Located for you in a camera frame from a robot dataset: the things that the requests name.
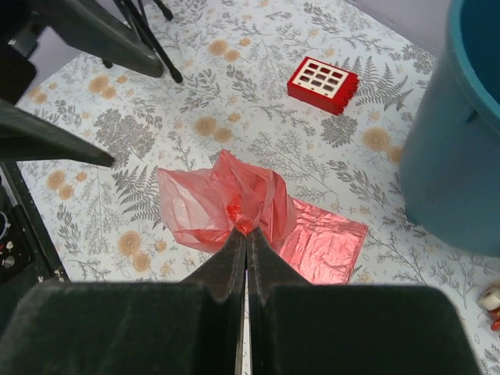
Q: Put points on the teal plastic trash bin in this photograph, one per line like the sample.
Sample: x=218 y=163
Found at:
x=449 y=170

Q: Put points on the colourful toy block car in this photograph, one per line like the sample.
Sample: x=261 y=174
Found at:
x=490 y=302

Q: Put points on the red white window toy block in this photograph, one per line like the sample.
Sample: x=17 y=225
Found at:
x=323 y=85

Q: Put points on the floral patterned table mat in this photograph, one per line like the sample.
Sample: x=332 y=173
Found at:
x=238 y=57

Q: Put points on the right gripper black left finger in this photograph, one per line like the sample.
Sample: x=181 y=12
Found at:
x=193 y=326

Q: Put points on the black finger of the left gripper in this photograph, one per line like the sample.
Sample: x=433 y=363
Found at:
x=85 y=26
x=25 y=137

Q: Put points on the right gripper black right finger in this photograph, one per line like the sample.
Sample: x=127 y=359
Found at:
x=300 y=328

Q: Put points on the red plastic trash bag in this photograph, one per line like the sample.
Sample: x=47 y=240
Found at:
x=201 y=208

